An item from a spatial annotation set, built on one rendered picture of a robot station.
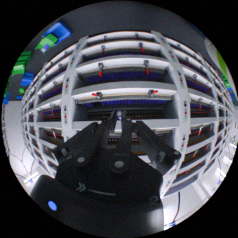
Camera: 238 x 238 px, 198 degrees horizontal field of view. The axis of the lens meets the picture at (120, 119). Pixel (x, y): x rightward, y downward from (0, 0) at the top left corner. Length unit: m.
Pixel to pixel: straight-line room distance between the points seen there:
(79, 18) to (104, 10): 0.21
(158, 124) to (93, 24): 0.95
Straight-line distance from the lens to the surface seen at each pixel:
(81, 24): 0.88
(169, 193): 1.07
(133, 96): 0.42
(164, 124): 0.41
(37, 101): 1.12
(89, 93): 0.43
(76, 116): 0.53
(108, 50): 0.66
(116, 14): 0.81
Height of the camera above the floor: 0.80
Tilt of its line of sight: 4 degrees up
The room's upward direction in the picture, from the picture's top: 178 degrees clockwise
